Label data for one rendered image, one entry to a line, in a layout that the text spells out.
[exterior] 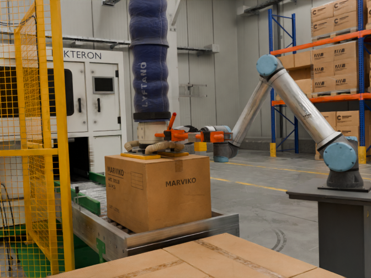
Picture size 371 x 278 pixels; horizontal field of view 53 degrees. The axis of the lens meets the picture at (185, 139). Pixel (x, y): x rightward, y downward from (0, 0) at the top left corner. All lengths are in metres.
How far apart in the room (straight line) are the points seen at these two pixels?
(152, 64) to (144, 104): 0.23
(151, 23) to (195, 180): 0.92
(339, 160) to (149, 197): 0.96
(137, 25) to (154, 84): 0.35
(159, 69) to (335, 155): 1.06
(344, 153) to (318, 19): 8.47
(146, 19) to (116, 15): 9.65
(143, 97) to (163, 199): 0.61
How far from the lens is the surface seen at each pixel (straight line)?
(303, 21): 12.37
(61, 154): 2.50
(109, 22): 11.74
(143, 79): 2.20
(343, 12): 9.96
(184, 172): 2.03
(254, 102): 2.26
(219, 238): 2.01
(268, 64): 2.08
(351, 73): 9.61
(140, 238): 1.90
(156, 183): 1.95
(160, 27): 2.24
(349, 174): 2.20
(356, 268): 2.27
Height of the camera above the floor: 1.16
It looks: 3 degrees down
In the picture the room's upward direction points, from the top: 2 degrees counter-clockwise
